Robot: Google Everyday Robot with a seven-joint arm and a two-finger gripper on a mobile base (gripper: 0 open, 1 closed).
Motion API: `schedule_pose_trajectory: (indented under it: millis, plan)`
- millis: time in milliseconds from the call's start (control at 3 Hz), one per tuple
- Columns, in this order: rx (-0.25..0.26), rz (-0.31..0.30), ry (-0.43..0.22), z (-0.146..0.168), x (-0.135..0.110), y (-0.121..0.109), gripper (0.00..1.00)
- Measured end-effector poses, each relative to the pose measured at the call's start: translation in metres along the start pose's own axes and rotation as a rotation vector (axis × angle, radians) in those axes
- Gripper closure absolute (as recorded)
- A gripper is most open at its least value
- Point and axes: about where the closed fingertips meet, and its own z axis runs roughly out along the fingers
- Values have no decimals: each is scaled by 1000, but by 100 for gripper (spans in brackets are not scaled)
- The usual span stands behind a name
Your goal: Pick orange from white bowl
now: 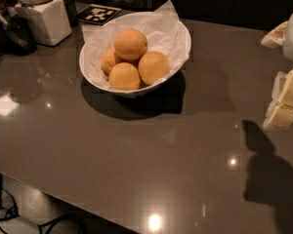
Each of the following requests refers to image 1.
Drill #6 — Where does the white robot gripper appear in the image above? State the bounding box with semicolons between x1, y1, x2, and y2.
261;14;293;132

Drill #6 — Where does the white ceramic bowl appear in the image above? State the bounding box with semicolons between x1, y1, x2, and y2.
78;11;192;98

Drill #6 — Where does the white paper liner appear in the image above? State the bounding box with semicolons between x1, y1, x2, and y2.
81;0;188;89

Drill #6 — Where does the black white marker tile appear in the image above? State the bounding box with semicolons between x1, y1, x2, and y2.
76;4;121;25

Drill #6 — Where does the dark cup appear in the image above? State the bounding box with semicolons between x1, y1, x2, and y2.
63;0;78;27

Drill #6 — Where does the white square ceramic jar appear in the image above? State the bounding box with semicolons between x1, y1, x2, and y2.
15;0;71;46

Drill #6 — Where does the dark round kettle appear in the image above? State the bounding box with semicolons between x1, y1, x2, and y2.
0;14;37;56

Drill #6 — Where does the black floor cable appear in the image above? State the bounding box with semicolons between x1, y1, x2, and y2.
0;173;87;234

